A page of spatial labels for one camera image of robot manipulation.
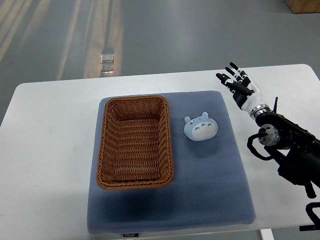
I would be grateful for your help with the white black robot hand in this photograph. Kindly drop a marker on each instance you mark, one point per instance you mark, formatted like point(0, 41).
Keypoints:
point(245, 92)

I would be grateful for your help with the blue round plush toy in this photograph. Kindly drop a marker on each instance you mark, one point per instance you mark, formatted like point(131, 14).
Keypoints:
point(200, 128)

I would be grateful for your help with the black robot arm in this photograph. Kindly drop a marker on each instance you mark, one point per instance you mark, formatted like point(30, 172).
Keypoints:
point(296, 151)

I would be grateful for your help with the brown wicker basket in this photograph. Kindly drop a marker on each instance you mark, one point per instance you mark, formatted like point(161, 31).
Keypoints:
point(135, 150)

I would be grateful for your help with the brown cardboard box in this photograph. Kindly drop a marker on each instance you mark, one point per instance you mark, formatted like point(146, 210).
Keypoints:
point(303, 6)

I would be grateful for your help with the blue quilted cushion mat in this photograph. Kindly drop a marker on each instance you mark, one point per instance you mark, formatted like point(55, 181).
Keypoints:
point(209, 187)

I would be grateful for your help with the white table leg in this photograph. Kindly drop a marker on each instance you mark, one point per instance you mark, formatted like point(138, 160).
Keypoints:
point(266, 234)

